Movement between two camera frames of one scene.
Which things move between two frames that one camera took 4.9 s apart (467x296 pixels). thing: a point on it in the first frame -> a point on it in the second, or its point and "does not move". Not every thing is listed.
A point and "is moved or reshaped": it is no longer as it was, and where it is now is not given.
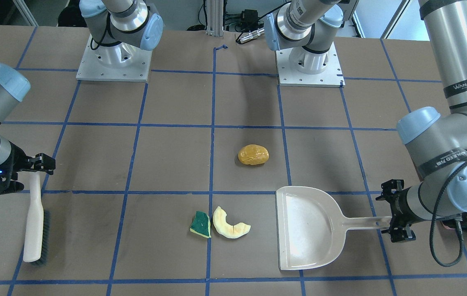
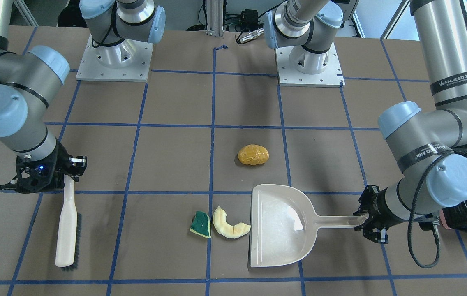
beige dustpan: (312, 228) is moved or reshaped
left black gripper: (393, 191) -> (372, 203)
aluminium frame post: (215, 17) does not move
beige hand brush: (37, 244) -> (69, 230)
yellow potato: (253, 154) does not move
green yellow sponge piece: (200, 224) does not move
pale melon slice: (230, 231) does not move
